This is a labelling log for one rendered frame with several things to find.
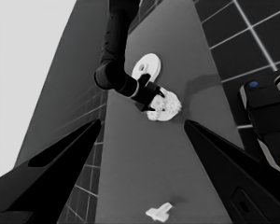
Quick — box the small white T-shaped piece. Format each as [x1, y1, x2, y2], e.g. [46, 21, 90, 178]
[145, 202, 175, 223]

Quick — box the white round carrier with pins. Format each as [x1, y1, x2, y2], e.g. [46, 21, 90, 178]
[146, 88, 182, 122]

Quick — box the dark robot body block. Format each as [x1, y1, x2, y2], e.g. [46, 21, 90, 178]
[238, 66, 280, 175]

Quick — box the large thick white disc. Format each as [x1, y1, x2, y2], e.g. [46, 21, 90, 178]
[131, 52, 162, 82]

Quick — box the small white toothed gear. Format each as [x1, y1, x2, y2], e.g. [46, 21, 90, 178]
[146, 109, 162, 122]
[166, 94, 182, 115]
[152, 95, 167, 111]

